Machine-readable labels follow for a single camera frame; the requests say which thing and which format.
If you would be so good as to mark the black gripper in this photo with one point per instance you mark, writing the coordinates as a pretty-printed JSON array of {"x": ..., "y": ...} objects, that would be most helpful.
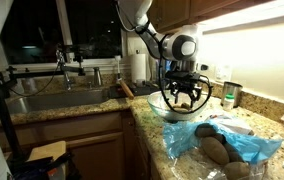
[{"x": 183, "y": 82}]

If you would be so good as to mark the brown potato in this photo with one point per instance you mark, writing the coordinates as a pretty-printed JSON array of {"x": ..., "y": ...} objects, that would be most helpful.
[
  {"x": 185, "y": 106},
  {"x": 179, "y": 109}
]

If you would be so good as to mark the blue plastic potato bag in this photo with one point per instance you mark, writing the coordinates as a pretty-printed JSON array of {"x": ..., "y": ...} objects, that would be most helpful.
[{"x": 256, "y": 151}]

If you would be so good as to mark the glass bowl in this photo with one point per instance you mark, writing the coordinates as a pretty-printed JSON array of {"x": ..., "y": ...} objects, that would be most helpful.
[{"x": 160, "y": 108}]

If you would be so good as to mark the potato in bag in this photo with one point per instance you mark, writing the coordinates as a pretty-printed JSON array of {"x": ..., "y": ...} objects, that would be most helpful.
[
  {"x": 205, "y": 130},
  {"x": 215, "y": 150},
  {"x": 237, "y": 171},
  {"x": 232, "y": 153}
]

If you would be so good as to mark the small green-capped bottle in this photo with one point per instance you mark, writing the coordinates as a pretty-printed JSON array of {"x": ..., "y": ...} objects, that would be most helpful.
[{"x": 228, "y": 102}]

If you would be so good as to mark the steel cup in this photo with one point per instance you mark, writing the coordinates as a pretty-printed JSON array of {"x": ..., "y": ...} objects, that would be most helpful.
[{"x": 234, "y": 89}]

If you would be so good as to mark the paper towel roll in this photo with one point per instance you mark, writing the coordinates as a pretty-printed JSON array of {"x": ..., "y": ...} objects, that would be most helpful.
[{"x": 138, "y": 66}]

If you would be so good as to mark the wooden upper cabinet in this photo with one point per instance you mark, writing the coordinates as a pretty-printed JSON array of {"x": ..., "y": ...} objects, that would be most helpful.
[{"x": 170, "y": 14}]

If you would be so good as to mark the wooden cabinet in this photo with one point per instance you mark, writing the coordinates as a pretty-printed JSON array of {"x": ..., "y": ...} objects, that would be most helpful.
[
  {"x": 170, "y": 14},
  {"x": 105, "y": 146}
]

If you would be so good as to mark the wooden lower cabinet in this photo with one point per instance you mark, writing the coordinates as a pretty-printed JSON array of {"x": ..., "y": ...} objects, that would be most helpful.
[{"x": 105, "y": 146}]

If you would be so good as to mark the steel soap dispenser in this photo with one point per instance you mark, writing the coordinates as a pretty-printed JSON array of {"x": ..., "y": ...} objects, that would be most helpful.
[{"x": 97, "y": 80}]

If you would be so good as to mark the under-cabinet light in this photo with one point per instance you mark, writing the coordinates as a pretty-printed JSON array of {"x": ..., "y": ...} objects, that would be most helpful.
[{"x": 259, "y": 15}]

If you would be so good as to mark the kitchen faucet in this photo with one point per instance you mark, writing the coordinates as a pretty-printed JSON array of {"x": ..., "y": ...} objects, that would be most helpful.
[{"x": 62, "y": 66}]

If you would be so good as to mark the cardboard box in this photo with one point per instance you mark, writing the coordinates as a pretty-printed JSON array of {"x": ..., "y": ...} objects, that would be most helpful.
[{"x": 53, "y": 150}]

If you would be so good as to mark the stainless steel sink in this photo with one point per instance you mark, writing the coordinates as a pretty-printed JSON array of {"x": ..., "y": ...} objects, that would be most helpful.
[{"x": 55, "y": 101}]

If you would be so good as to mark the white wall outlet plate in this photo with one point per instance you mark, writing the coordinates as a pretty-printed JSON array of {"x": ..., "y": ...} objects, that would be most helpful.
[{"x": 223, "y": 73}]

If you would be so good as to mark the wooden handled brush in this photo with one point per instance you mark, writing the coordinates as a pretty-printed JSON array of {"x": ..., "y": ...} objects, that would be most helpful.
[{"x": 124, "y": 86}]

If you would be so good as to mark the black camera stand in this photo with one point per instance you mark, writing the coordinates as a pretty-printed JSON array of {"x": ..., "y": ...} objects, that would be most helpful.
[{"x": 18, "y": 156}]

